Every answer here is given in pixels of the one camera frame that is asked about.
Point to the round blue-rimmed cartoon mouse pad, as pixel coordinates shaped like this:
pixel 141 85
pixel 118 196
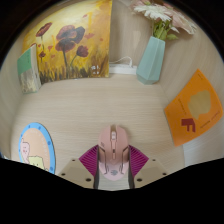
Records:
pixel 35 146

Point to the pink computer mouse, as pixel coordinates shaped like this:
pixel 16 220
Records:
pixel 113 153

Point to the green covered book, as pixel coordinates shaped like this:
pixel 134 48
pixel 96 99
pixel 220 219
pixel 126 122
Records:
pixel 28 71

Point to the white power strip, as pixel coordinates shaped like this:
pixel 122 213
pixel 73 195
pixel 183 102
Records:
pixel 122 69

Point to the orange booklet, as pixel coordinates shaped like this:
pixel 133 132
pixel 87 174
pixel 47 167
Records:
pixel 195 110

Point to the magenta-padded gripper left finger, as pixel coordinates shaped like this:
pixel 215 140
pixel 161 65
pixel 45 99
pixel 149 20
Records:
pixel 81 170

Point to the teal faceted vase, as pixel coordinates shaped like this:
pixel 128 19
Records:
pixel 151 61

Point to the white and pink flowers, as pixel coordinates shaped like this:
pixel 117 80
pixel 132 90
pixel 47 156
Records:
pixel 163 15

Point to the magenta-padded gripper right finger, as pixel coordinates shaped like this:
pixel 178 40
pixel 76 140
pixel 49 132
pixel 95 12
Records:
pixel 146 170

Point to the yellow poppy flower painting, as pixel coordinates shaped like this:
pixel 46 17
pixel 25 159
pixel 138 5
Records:
pixel 73 43

